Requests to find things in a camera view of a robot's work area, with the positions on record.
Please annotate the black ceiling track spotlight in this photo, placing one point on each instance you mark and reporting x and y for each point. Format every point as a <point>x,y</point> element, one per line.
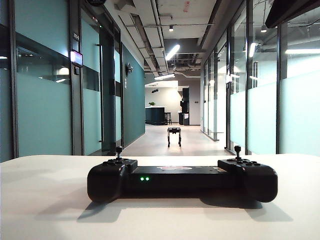
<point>171,28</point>

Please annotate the low black cabinet with paper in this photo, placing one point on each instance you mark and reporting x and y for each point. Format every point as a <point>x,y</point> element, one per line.
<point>184,118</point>

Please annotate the black quadruped robot dog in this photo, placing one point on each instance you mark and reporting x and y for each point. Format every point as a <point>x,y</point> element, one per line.
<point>173,133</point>

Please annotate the black handheld remote control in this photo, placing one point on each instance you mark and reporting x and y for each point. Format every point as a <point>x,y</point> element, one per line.
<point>180,180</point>

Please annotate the grey cone pendant lamp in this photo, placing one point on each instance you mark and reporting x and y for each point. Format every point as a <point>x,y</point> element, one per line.
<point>263,29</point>

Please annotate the black door card reader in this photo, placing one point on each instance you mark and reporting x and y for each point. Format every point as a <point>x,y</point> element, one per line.
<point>77,71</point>

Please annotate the small linear ceiling light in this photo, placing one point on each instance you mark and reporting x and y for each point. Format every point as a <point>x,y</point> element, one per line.
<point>164,76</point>

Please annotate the dark counter with white top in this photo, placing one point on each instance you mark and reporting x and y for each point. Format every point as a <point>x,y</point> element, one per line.
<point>154,115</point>

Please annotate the round dark wall ornament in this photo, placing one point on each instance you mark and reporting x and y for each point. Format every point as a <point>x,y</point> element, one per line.
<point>129,69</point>

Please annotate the black wall-mounted projector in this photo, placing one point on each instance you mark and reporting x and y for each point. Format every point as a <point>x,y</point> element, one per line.
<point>155,91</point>

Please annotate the long light behind glass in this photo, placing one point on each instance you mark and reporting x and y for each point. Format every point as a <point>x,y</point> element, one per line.
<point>302,51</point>

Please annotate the tall black cabinet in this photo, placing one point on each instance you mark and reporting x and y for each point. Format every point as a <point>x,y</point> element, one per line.
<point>185,100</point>

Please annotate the linear light behind glass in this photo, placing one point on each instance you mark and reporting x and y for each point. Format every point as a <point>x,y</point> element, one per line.
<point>252,49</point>

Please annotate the small white wall notice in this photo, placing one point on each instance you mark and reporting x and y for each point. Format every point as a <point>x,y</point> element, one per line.
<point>125,83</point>

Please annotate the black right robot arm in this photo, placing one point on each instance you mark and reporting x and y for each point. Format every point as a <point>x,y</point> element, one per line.
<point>295,11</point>

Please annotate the green potted plant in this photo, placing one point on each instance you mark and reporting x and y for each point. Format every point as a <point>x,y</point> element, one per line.
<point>152,103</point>

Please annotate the large linear ceiling light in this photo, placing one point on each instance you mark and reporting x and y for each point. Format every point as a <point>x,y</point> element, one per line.
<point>172,52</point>

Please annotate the glowing door display screen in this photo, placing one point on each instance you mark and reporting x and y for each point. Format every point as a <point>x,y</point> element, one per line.
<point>76,58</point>

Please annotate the dark room number sign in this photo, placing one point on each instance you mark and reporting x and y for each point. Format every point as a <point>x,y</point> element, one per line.
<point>76,41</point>

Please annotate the dark wooden bar stool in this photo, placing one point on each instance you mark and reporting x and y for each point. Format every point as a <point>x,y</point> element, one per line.
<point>168,118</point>

